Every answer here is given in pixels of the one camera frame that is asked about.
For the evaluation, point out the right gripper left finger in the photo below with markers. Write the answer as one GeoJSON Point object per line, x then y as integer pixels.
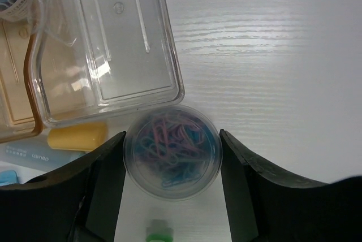
{"type": "Point", "coordinates": [79, 201]}

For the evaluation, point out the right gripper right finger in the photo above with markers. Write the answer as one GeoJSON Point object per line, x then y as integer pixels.
{"type": "Point", "coordinates": [265, 202]}

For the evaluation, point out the blue highlighter pen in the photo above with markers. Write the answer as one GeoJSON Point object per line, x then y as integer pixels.
{"type": "Point", "coordinates": [37, 155]}

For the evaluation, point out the orange translucent container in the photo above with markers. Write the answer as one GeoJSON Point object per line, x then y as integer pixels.
{"type": "Point", "coordinates": [19, 113]}

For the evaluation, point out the clear plastic container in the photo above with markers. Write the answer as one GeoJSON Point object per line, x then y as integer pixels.
{"type": "Point", "coordinates": [93, 59]}

